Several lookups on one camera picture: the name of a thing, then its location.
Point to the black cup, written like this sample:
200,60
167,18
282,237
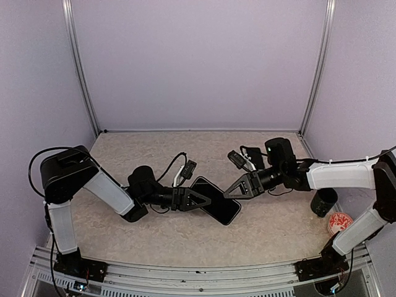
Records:
323,200

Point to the dark phone case underneath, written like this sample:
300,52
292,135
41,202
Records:
232,219

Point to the left aluminium corner post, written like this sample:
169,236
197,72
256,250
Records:
79,69

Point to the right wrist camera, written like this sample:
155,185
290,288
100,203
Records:
241,161

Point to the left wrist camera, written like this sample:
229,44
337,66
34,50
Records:
184,173

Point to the aluminium corner post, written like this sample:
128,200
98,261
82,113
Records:
320,66
79,69

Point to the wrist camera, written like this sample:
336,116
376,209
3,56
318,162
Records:
241,161
184,173

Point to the red white patterned coaster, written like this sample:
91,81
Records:
338,221

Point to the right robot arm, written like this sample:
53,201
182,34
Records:
376,173

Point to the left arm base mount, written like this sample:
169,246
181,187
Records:
71,263

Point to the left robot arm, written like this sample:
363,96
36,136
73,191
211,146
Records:
71,169

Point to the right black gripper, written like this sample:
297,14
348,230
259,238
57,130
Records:
250,184

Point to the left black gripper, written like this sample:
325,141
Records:
182,202

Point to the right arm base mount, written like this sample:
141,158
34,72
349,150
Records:
321,267

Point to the right aluminium corner post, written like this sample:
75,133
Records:
320,66

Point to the aluminium front rail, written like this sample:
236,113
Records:
149,280

